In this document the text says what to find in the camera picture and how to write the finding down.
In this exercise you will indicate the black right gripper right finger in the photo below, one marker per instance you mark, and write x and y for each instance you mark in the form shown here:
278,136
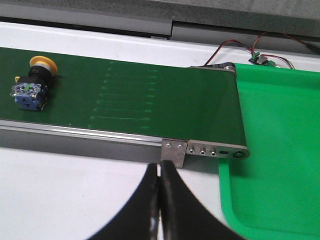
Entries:
183,216

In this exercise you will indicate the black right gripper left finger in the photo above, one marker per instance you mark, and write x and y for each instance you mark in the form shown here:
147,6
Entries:
138,219

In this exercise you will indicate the yellow mushroom push button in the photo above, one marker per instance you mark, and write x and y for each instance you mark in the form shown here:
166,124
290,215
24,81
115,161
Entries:
30,92

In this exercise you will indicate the green plastic tray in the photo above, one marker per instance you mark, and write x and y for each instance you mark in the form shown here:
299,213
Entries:
274,194

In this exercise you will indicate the green conveyor belt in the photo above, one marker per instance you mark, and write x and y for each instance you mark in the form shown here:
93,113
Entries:
125,110

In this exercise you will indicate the small green circuit board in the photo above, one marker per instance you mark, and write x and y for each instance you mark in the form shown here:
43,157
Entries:
261,60

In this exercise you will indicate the grey speckled stone counter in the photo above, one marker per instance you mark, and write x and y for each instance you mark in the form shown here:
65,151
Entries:
297,17

